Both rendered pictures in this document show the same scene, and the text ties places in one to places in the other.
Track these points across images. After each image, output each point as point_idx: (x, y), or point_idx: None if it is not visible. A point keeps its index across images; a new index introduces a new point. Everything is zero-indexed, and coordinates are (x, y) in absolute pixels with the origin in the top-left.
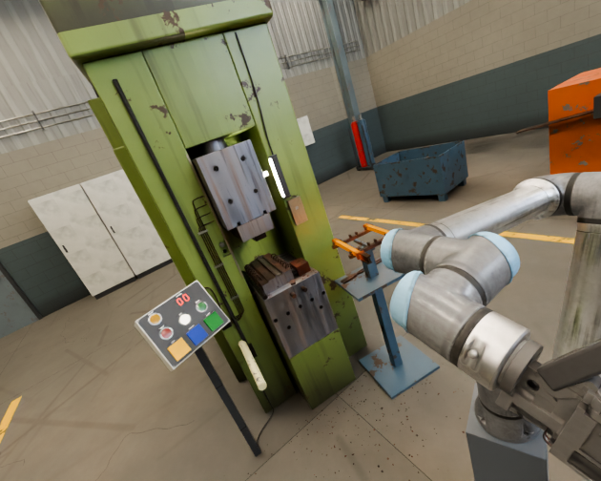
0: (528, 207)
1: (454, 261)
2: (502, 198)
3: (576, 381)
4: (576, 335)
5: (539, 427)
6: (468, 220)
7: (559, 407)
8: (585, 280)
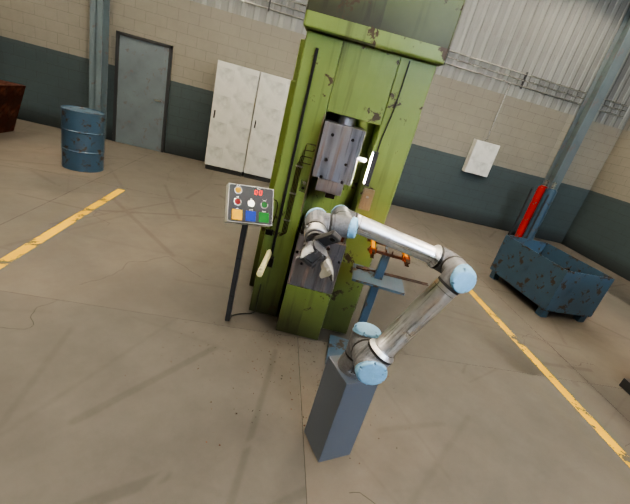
0: (415, 248)
1: (335, 214)
2: (407, 235)
3: (316, 239)
4: (394, 323)
5: None
6: (374, 225)
7: None
8: (416, 301)
